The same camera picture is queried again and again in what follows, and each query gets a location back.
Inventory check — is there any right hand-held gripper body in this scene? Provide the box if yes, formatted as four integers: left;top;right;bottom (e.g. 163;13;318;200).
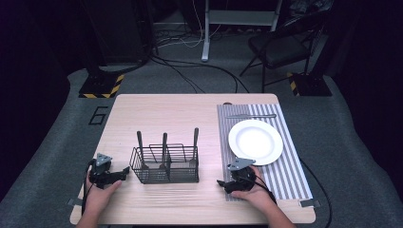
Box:
223;157;259;195

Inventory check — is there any dark-handled cutlery piece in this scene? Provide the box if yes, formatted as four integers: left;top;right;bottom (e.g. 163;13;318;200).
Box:
159;132;169;169

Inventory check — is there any metal table knife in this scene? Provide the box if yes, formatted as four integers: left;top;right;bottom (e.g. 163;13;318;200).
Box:
224;113;278;120

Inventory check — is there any person's right hand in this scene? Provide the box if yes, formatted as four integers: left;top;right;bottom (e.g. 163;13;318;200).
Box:
230;165;278;211

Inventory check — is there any white metal stand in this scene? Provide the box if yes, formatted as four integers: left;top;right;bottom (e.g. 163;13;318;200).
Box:
201;0;283;63

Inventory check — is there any hand-held gripper cable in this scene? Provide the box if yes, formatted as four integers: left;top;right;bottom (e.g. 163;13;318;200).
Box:
81;159;97;217
252;173;278;205

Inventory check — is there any right hand-held gripper cable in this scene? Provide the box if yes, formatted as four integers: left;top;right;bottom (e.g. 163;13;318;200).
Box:
252;173;278;205

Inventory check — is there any black stand with striped base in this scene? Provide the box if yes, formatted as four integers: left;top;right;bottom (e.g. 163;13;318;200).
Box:
77;0;125;100
286;18;334;98

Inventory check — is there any black cable beside table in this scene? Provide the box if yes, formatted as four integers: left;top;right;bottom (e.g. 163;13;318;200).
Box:
298;158;334;228

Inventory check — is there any black floor cable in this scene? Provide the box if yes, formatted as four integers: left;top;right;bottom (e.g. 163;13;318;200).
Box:
148;54;251;95

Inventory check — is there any white floor cable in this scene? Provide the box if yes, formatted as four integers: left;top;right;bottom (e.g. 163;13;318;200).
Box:
154;0;223;49

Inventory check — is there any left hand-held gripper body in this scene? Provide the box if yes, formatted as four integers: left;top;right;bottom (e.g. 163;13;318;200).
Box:
87;153;124;190

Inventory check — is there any grey striped placemat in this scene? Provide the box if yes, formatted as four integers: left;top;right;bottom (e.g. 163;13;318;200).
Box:
216;103;315;202

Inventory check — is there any black folding chair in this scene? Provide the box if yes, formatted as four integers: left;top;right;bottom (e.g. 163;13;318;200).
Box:
239;12;325;94

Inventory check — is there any black cabinet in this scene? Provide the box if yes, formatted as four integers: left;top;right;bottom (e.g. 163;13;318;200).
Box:
80;0;156;66

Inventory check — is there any dark-handled fork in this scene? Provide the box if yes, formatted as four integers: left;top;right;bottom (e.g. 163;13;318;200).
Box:
189;126;201;169

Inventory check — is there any left hand-held gripper cable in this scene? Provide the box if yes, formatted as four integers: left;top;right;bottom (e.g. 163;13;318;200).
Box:
81;159;97;217

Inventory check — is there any white plate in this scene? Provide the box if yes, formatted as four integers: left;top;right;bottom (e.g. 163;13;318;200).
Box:
227;119;284;167

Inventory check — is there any black wire cutlery basket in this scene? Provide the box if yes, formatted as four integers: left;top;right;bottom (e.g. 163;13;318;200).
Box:
128;142;201;185

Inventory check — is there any dark-handled spoon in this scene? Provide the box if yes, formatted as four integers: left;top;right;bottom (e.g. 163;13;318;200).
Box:
136;130;150;170

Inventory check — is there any person's left hand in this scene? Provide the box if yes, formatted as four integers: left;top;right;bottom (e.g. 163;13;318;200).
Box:
85;169;123;217

